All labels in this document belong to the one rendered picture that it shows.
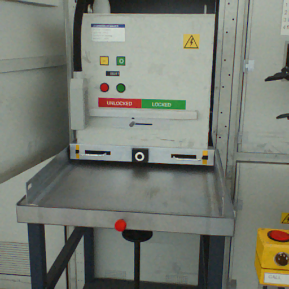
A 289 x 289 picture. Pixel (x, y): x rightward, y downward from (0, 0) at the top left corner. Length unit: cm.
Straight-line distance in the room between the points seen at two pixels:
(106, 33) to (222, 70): 53
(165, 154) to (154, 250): 64
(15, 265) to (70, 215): 104
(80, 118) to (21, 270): 104
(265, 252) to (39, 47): 110
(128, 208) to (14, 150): 53
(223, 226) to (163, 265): 90
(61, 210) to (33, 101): 54
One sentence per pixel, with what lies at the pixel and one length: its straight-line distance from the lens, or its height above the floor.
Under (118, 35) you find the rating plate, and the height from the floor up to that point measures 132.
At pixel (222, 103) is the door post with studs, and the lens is 170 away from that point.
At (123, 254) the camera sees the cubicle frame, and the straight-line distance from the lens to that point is 198.
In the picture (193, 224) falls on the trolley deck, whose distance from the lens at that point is 112.
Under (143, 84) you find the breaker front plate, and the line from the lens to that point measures 142.
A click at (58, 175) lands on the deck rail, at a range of 139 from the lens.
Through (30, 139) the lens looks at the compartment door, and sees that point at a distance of 155.
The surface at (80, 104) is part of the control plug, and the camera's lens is 135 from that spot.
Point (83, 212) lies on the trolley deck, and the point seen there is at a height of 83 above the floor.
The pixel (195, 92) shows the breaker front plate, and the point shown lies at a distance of 141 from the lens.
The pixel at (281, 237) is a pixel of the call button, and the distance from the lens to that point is 92.
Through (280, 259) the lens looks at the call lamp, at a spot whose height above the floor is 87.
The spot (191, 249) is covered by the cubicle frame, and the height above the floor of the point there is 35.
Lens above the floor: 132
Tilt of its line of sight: 15 degrees down
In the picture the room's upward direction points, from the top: 1 degrees clockwise
